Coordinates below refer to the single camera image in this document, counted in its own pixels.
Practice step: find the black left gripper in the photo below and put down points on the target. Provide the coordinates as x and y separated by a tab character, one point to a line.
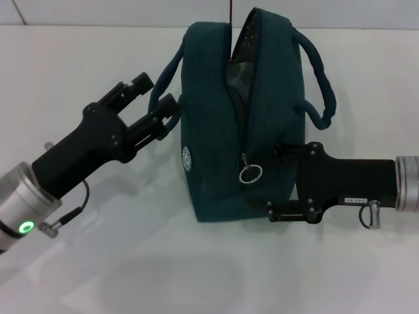
82	150

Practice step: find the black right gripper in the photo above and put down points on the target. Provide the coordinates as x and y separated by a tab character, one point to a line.
347	180

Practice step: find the dark teal fabric lunch bag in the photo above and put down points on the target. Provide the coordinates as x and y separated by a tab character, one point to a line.
216	131

